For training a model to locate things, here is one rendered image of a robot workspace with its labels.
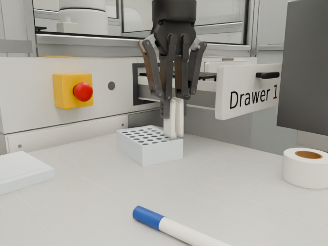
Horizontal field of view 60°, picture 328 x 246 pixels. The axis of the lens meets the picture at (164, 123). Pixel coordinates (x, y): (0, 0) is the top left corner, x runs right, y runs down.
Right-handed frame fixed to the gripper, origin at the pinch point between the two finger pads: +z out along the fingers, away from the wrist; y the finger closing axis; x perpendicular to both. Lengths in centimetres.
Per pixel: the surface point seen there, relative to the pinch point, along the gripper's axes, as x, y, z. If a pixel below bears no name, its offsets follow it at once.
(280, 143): 104, 171, 60
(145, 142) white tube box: 1.1, -5.3, 4.2
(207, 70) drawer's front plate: 34.1, 34.8, -6.4
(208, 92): 4.8, 11.9, -3.4
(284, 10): 111, 170, -45
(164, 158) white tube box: -1.4, -2.7, 7.0
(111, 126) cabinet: 24.8, -3.3, 6.6
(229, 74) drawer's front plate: 0.4, 13.5, -7.2
